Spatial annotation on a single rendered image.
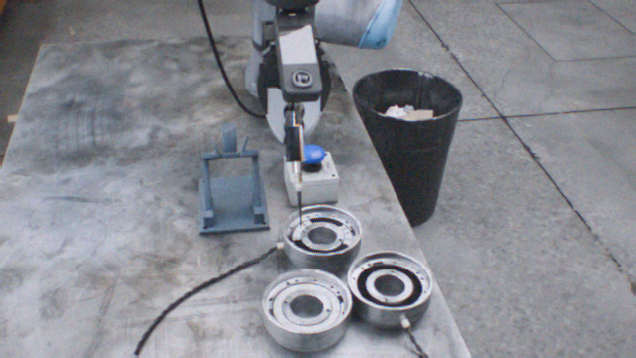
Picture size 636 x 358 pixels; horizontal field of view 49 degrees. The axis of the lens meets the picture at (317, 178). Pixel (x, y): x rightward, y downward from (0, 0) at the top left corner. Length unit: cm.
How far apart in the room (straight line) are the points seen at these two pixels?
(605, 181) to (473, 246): 66
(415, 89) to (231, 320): 156
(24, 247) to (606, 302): 165
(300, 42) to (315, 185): 25
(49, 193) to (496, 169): 185
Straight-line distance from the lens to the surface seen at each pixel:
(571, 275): 225
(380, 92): 229
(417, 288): 88
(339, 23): 122
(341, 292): 86
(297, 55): 84
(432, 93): 230
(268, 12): 125
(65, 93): 139
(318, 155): 102
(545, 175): 266
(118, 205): 107
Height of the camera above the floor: 143
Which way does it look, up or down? 35 degrees down
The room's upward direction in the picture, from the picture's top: 2 degrees clockwise
